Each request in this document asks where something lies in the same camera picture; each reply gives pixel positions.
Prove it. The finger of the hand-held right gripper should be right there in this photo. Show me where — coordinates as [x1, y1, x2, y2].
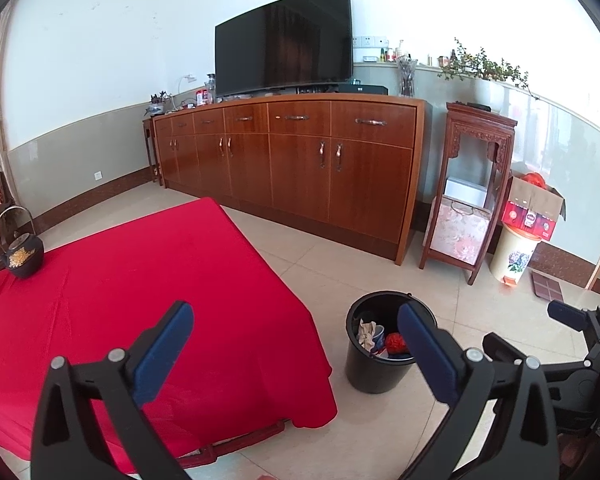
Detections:
[547, 300, 600, 367]
[481, 331, 591, 391]

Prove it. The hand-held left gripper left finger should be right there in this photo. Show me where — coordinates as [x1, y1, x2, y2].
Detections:
[30, 301, 196, 480]

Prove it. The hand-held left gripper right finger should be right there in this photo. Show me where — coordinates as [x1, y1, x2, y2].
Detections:
[396, 301, 561, 480]

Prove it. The red mesh bag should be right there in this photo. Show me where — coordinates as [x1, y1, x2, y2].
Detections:
[384, 332, 412, 360]

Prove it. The black plastic bucket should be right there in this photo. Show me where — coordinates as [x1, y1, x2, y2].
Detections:
[345, 290, 438, 395]

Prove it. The beige paper wrapper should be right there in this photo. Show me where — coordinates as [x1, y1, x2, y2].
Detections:
[357, 317, 378, 356]

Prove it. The person's right hand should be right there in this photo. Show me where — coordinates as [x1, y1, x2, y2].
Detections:
[557, 434, 600, 480]

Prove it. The brown bathroom scale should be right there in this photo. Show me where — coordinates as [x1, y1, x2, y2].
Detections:
[531, 269, 565, 302]

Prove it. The white floral pedal bin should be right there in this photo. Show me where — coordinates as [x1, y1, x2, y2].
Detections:
[490, 222, 542, 288]

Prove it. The red tablecloth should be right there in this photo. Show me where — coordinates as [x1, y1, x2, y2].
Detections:
[0, 196, 338, 476]

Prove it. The open cardboard box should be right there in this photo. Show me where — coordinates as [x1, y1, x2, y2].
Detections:
[501, 172, 567, 242]

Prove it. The floral fabric basket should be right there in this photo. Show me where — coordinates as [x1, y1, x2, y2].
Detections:
[432, 196, 491, 266]

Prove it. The white storage box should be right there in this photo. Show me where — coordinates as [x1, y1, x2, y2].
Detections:
[444, 177, 488, 209]

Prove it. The black cast iron teapot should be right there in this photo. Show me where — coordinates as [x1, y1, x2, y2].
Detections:
[0, 205, 45, 279]

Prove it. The carved wooden stand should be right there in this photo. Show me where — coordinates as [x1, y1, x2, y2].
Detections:
[419, 101, 518, 286]

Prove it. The small wooden side table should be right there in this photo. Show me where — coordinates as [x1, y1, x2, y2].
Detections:
[141, 117, 162, 184]

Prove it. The white plant pot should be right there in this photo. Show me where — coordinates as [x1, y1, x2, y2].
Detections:
[489, 80, 523, 117]

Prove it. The wooden sideboard cabinet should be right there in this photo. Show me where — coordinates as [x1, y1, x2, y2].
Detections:
[152, 92, 427, 266]

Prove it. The green leafy plant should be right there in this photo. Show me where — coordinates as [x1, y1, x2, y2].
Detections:
[437, 37, 551, 103]

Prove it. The black set-top box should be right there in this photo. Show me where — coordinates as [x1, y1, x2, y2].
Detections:
[339, 82, 388, 96]

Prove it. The clear glass vase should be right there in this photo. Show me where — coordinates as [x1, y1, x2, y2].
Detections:
[396, 56, 418, 98]

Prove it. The row of small bottles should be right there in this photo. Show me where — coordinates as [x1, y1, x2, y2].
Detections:
[377, 40, 456, 67]

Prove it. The black flat television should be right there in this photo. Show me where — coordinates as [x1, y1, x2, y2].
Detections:
[215, 0, 353, 98]

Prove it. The white charger with cable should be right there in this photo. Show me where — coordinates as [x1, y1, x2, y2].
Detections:
[177, 75, 198, 108]

